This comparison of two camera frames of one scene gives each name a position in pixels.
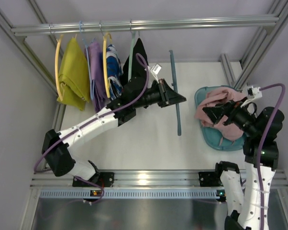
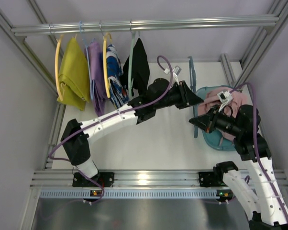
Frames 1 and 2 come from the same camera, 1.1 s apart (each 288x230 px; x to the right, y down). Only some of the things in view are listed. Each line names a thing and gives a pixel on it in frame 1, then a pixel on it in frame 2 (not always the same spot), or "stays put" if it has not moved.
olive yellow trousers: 73,75 stays put
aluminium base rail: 139,179 stays put
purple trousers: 97,74 stays put
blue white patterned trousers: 114,70 stays put
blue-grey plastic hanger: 174,84 -> 193,83
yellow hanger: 107,86 stays put
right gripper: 229,113 -> 211,120
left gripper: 162,93 -> 182,94
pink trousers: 216,97 stays put
